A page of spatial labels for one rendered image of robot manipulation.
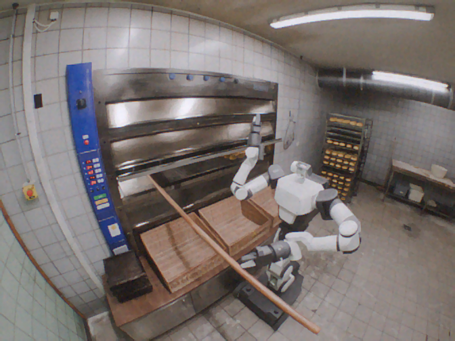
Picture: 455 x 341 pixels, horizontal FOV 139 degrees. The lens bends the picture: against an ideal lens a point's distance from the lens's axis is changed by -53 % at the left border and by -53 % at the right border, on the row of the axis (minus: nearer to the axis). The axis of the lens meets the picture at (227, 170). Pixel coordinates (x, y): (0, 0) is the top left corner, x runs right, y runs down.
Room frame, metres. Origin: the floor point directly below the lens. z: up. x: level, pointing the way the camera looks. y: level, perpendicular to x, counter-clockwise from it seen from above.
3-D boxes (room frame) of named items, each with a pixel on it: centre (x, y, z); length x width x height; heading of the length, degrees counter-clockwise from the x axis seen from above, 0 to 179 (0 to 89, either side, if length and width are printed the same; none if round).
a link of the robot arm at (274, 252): (0.51, -0.18, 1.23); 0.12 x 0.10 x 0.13; 109
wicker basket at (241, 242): (1.41, -0.08, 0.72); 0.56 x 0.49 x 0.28; 131
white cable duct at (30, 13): (0.66, 1.14, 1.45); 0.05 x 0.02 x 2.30; 132
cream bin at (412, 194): (2.36, -4.49, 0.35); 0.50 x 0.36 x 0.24; 133
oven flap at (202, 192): (1.60, 0.11, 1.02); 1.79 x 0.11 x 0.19; 132
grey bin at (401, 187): (2.68, -4.21, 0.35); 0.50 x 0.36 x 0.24; 131
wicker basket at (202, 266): (1.02, 0.36, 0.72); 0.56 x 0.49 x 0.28; 132
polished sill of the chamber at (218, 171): (1.62, 0.13, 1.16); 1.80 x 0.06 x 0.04; 132
